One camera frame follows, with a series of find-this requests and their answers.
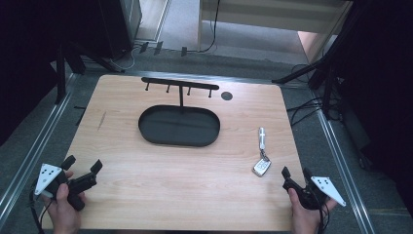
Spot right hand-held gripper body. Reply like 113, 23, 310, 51
282, 175, 348, 212

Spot silver car key with white strap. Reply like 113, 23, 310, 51
251, 127, 273, 178

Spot metal frame rail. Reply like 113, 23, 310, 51
314, 108, 378, 234
121, 69, 315, 90
0, 72, 81, 230

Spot dark cabinet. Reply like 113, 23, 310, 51
96, 0, 144, 60

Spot black tripod stand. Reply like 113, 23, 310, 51
271, 0, 368, 121

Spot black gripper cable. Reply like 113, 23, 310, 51
28, 188, 55, 234
316, 194, 331, 234

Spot person's right hand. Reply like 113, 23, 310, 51
287, 187, 339, 234

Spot black floor cables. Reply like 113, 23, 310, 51
285, 62, 342, 128

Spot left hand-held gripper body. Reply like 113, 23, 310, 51
33, 163, 98, 212

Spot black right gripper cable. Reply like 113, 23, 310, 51
316, 194, 331, 234

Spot thin black hanging cable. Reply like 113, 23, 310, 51
188, 0, 222, 54

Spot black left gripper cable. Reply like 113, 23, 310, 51
28, 188, 55, 234

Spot black stand with legs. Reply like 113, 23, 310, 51
53, 40, 127, 105

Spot black key rack with tray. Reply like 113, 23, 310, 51
137, 76, 221, 148

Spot white wooden furniture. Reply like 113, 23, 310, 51
197, 0, 355, 64

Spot white cable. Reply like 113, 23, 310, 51
108, 45, 144, 71

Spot person's left hand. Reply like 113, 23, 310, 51
44, 171, 88, 234

